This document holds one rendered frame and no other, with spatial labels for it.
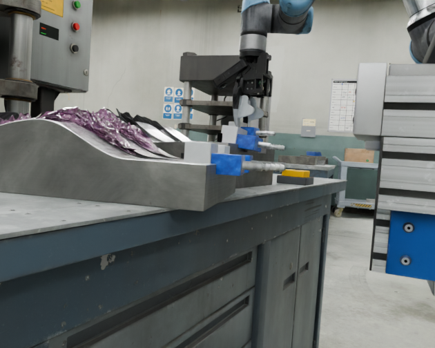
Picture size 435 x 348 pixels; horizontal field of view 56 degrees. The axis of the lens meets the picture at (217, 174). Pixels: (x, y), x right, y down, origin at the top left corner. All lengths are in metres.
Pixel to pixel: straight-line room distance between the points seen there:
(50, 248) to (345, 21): 7.36
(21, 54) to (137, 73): 7.14
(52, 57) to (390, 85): 1.27
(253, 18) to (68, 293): 0.89
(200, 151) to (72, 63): 1.18
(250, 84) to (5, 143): 0.72
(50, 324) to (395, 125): 0.44
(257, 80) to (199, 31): 6.98
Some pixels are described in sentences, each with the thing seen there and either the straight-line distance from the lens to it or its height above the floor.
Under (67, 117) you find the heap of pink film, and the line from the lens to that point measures 0.60.
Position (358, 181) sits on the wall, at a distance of 7.23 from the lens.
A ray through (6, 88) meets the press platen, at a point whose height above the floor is 1.01.
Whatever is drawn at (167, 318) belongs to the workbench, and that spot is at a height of 0.61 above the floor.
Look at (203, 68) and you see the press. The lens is 4.99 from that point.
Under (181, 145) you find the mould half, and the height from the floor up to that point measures 0.88.
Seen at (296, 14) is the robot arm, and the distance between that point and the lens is 1.05.
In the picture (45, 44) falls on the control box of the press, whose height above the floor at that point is 1.20.
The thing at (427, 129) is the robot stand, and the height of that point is 0.91.
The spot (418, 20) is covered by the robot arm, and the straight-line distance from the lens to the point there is 1.24.
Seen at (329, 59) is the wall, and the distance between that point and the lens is 7.43.
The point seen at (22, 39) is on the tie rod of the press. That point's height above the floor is 1.16.
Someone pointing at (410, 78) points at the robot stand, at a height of 0.97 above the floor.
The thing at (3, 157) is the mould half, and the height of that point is 0.84.
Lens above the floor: 0.87
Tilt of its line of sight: 3 degrees down
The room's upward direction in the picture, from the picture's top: 4 degrees clockwise
